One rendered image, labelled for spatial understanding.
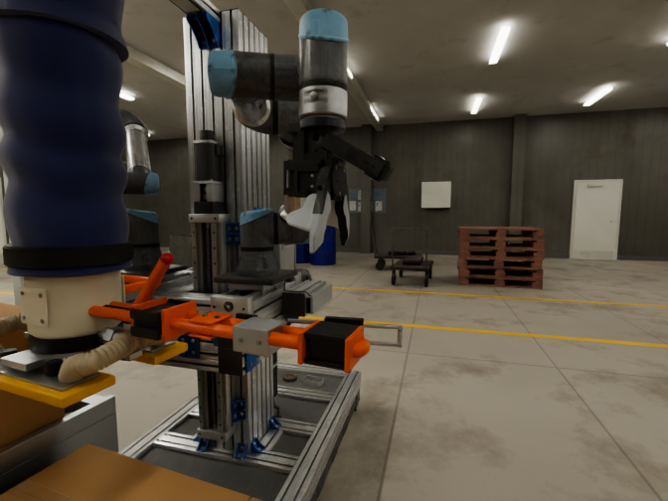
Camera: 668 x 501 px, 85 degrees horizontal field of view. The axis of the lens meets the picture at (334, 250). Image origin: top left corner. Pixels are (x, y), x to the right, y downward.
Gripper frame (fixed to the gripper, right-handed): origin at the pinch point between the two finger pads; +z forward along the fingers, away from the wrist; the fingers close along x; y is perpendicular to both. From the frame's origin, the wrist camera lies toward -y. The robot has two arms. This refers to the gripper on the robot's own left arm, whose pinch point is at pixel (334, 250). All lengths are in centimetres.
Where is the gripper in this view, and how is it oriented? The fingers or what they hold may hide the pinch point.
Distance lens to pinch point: 58.1
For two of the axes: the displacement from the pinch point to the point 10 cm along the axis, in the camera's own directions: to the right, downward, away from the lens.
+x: -3.2, 0.9, -9.4
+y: -9.5, -0.5, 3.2
